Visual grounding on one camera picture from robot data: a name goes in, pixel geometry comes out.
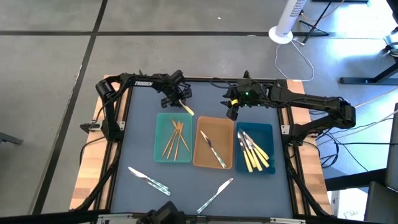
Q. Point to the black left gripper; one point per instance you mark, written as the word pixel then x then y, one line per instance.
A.
pixel 177 90

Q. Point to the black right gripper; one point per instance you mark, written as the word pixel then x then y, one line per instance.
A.
pixel 248 93

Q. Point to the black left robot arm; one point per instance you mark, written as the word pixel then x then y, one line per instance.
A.
pixel 107 109

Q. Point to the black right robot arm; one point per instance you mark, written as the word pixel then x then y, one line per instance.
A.
pixel 311 101

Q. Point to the orange plastic bin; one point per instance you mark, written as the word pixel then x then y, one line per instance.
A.
pixel 224 137

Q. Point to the teal plastic bin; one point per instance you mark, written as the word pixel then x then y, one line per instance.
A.
pixel 160 124

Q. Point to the dark blue plastic bin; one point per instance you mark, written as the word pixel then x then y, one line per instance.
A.
pixel 267 133

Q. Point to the blue-grey table mat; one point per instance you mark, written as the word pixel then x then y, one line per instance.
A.
pixel 255 202

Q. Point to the white tower fan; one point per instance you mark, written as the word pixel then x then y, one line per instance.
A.
pixel 287 18

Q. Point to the black angular object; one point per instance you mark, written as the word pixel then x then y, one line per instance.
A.
pixel 164 213

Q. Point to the black tripod stand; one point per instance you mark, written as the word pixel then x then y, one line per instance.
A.
pixel 316 22

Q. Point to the black desk leg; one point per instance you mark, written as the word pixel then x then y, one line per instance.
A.
pixel 357 81

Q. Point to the black floor beam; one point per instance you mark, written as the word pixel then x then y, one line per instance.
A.
pixel 348 182

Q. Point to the white cardboard box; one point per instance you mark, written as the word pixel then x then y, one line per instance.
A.
pixel 348 205

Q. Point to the dark grey chair foot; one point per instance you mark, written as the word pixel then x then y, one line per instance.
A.
pixel 9 138

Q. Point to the office chair base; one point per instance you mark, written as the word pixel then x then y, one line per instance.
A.
pixel 392 46

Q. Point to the dark grey chair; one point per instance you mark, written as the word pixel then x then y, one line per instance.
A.
pixel 382 202

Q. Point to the person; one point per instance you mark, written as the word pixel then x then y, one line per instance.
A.
pixel 395 7

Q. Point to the black table frame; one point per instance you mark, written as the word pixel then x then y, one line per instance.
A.
pixel 200 79

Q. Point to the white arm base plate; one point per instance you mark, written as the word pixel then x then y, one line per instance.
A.
pixel 285 129
pixel 121 125

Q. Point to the silver metal bracket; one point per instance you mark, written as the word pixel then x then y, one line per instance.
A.
pixel 115 216
pixel 287 220

